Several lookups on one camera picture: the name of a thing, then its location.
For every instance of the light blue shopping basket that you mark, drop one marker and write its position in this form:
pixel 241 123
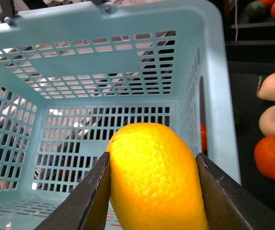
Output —
pixel 71 76

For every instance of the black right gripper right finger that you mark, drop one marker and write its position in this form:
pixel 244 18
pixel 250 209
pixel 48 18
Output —
pixel 227 204

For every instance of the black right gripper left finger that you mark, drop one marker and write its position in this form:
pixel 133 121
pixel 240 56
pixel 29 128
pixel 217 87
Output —
pixel 87 205

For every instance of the far black display tray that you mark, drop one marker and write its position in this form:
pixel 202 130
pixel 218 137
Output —
pixel 240 19

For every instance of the yellow lemon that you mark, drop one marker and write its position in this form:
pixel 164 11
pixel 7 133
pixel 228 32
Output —
pixel 155 181

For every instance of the orange persimmon with leaf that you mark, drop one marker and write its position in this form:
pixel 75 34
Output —
pixel 203 137

